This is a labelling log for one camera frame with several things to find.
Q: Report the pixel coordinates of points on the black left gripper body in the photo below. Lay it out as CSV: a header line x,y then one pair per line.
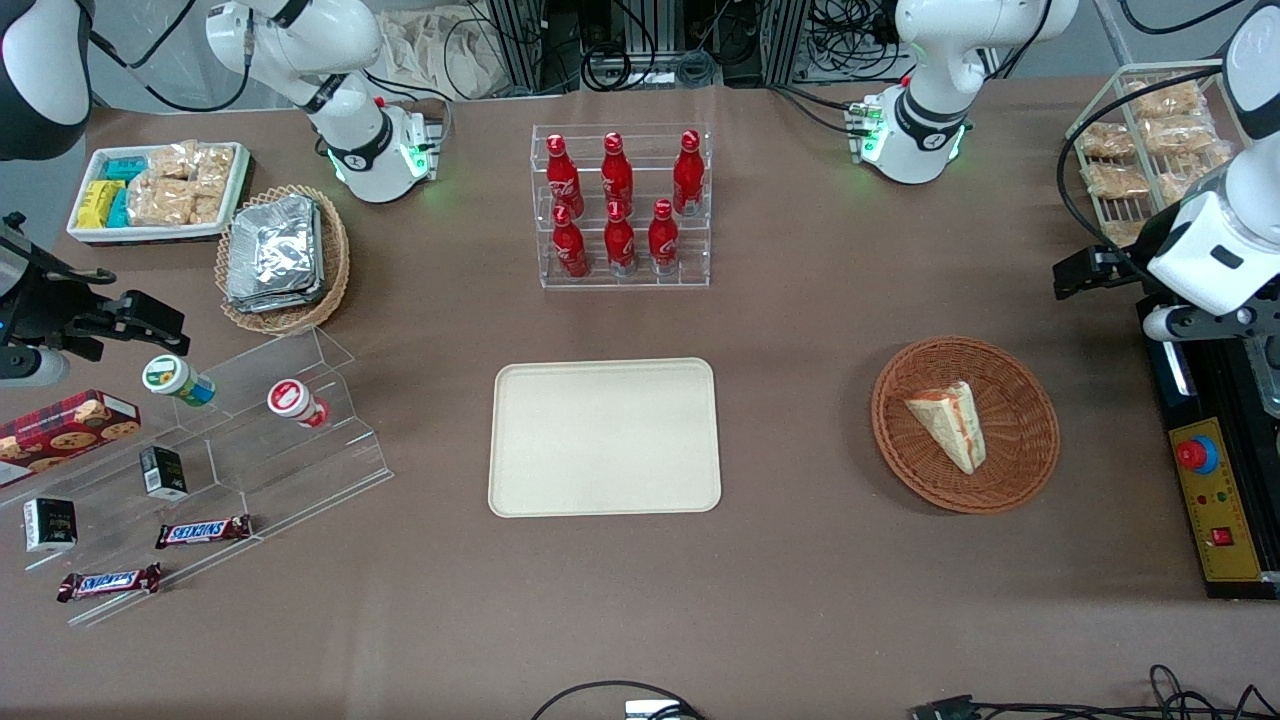
x,y
1146,248

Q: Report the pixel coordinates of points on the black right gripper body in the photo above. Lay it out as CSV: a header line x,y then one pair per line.
x,y
40,302

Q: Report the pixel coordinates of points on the triangle sandwich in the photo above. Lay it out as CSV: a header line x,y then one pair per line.
x,y
950,425

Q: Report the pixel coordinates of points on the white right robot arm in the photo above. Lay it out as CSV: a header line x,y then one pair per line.
x,y
340,60

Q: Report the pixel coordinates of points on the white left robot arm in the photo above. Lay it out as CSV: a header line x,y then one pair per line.
x,y
935,60

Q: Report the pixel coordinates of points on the white rectangular snack tray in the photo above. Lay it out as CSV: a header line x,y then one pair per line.
x,y
150,233

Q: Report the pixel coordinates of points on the round brown wicker basket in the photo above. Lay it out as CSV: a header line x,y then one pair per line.
x,y
1020,440

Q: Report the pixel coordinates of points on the oval tan wicker basket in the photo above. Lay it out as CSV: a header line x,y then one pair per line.
x,y
335,270

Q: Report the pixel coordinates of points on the beige plastic tray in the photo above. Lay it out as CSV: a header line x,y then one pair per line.
x,y
600,440

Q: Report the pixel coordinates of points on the clear bag of brown snacks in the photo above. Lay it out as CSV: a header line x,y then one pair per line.
x,y
1165,100
1122,233
1190,175
1107,140
1115,180
1178,136

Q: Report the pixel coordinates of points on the green lid yoghurt cup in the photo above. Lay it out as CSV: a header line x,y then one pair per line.
x,y
170,377

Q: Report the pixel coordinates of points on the teal snack packet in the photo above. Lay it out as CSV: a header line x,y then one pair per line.
x,y
125,168
119,208

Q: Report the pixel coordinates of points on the clear bag of rice crackers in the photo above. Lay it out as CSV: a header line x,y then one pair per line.
x,y
215,165
160,203
172,160
207,202

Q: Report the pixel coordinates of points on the yellow snack packet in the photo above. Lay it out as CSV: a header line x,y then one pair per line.
x,y
98,203

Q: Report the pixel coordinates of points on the red plaid cookie box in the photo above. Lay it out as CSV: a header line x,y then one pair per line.
x,y
60,435

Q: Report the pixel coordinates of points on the silver foil pouch stack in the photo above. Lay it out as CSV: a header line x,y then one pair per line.
x,y
275,255

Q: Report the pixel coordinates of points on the small black box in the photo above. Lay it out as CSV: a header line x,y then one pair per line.
x,y
50,525
163,473

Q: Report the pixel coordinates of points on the red lid yoghurt cup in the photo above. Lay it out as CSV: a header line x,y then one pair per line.
x,y
292,400

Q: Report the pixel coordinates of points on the clear plastic container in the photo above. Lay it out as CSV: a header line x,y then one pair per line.
x,y
1268,380

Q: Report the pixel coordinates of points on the clear acrylic stepped shelf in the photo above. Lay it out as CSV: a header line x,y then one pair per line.
x,y
290,470

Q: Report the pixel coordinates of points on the red emergency stop button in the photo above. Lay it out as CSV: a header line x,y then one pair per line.
x,y
1195,455

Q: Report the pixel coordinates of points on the brown Snickers bar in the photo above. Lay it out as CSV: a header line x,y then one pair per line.
x,y
203,532
110,582

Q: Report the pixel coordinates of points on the black and yellow control box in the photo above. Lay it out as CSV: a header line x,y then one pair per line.
x,y
1220,520

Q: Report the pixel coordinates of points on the crumpled beige cloth bag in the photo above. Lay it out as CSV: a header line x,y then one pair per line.
x,y
430,50

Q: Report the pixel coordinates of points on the red cola bottle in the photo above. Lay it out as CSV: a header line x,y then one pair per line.
x,y
570,250
688,175
617,175
564,180
620,245
663,240

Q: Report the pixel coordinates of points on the clear acrylic bottle rack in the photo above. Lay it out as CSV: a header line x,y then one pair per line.
x,y
640,145

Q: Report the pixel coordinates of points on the white plug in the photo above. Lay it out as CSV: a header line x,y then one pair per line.
x,y
650,710

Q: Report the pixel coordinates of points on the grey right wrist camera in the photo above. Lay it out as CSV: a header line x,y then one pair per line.
x,y
30,366

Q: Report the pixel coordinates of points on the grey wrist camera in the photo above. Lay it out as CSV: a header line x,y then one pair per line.
x,y
1170,323
30,366

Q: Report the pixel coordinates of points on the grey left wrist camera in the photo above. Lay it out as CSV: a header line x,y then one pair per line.
x,y
1170,323

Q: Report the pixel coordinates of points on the aluminium frame post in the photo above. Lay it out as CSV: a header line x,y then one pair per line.
x,y
520,45
785,40

